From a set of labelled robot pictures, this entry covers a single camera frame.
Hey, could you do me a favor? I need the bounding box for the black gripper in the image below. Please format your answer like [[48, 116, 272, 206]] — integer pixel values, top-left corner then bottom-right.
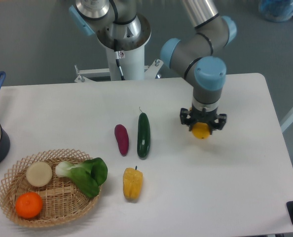
[[180, 101, 227, 135]]

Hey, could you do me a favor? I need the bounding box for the yellow mango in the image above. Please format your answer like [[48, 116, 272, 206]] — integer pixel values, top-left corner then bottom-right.
[[191, 122, 211, 139]]

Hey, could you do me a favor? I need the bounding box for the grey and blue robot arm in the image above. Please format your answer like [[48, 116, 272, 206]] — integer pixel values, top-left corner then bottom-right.
[[69, 0, 237, 139]]

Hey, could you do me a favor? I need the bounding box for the green cucumber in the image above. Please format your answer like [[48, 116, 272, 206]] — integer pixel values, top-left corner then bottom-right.
[[137, 108, 151, 160]]

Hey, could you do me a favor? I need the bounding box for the purple sweet potato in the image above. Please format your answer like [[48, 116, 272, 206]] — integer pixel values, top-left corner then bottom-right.
[[114, 124, 129, 156]]

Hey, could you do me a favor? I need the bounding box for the yellow bell pepper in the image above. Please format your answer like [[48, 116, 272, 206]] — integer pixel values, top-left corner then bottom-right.
[[122, 166, 144, 200]]

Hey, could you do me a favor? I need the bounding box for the green bok choy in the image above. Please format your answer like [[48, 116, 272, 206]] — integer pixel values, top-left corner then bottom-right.
[[55, 158, 108, 198]]

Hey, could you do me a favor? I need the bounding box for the blue plastic bag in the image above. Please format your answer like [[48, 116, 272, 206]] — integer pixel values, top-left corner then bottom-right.
[[258, 0, 293, 23]]

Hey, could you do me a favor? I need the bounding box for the woven wicker basket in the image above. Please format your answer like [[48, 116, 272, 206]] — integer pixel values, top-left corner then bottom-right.
[[0, 149, 99, 228]]

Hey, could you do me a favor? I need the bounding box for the orange tangerine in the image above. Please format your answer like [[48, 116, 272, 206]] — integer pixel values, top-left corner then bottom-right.
[[15, 192, 43, 219]]

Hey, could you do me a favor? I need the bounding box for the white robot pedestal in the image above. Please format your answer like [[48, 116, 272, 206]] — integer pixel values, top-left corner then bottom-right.
[[75, 13, 163, 82]]

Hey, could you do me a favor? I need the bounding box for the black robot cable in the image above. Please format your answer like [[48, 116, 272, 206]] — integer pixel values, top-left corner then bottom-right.
[[113, 39, 126, 81]]

